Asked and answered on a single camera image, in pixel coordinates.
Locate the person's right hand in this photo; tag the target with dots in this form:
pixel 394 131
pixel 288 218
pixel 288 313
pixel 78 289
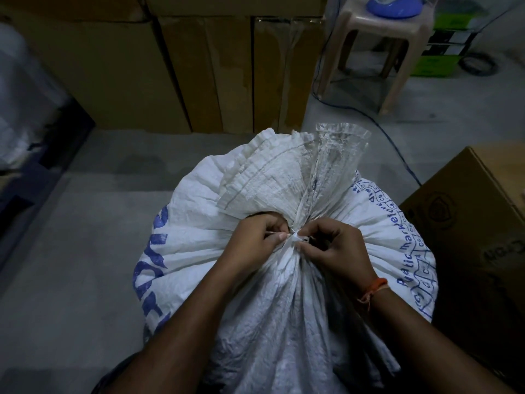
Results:
pixel 342 254

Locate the person's left hand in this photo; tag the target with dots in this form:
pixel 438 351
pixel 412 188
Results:
pixel 250 242

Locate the person's left thumb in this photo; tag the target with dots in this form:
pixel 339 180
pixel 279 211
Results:
pixel 271 241

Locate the person's right thumb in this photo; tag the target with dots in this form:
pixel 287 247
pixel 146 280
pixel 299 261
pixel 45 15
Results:
pixel 312 253

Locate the white woven sack blue print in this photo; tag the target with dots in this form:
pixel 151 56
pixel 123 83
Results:
pixel 287 324

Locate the person's right forearm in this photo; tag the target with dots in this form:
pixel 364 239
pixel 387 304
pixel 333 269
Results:
pixel 426 344

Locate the person's left forearm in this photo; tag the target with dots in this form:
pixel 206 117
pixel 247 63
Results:
pixel 180 336

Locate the orange wrist thread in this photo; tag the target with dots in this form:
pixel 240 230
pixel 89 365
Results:
pixel 375 287

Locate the brown cardboard box black print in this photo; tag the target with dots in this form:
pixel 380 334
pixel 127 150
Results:
pixel 471 225

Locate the taped brown cardboard box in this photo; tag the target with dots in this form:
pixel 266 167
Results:
pixel 283 73

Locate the tall brown cardboard box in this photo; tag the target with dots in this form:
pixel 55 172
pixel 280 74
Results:
pixel 205 73

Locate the beige plastic stool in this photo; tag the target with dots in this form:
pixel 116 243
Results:
pixel 393 40

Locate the flat brown cardboard box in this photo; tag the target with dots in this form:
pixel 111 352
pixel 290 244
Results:
pixel 233 4

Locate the green and black box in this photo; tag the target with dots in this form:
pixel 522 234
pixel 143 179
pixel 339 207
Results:
pixel 447 49

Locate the large brown cardboard box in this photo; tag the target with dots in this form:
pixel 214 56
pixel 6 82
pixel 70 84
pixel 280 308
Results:
pixel 94 65

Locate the blue and white appliance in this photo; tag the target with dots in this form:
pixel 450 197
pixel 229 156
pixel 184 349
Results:
pixel 393 6

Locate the clear plastic wrapped bundle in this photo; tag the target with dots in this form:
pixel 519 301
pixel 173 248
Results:
pixel 28 98

